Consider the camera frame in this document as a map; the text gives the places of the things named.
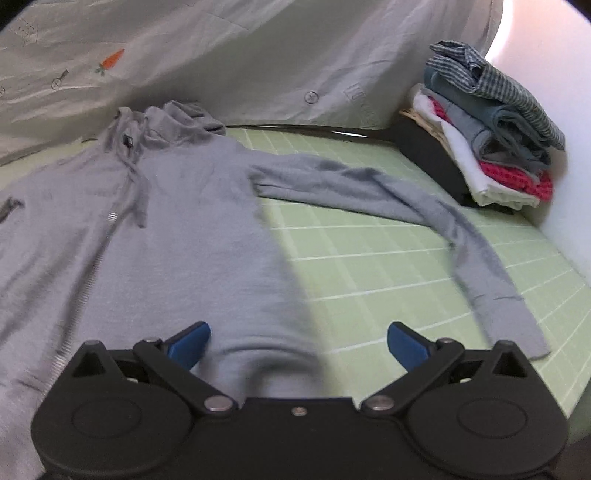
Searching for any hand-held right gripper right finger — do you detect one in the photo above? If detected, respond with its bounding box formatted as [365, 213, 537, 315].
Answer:
[360, 322, 541, 416]

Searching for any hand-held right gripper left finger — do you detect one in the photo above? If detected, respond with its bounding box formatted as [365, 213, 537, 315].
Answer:
[55, 322, 238, 416]

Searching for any grey zip hoodie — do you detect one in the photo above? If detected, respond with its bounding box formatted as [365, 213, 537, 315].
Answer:
[0, 100, 551, 480]

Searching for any stack of folded clothes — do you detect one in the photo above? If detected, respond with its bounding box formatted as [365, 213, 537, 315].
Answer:
[412, 85, 541, 208]

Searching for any green checked mat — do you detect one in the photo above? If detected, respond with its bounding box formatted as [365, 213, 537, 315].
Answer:
[0, 124, 591, 421]

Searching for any folded red knit garment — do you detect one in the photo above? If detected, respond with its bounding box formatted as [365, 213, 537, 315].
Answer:
[431, 99, 553, 201]

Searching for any folded cream garment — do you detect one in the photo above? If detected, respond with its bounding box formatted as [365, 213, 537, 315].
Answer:
[399, 106, 444, 139]

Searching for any folded grey garment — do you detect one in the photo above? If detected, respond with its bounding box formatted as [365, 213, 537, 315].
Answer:
[431, 99, 546, 178]

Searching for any folded blue denim garment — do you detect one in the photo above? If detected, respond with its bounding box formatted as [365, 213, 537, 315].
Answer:
[424, 67, 552, 162]

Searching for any folded checked shirt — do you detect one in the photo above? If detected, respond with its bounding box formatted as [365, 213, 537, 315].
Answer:
[429, 41, 566, 151]

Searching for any pale blue printed bed sheet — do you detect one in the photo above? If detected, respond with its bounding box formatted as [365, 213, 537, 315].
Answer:
[0, 0, 504, 167]

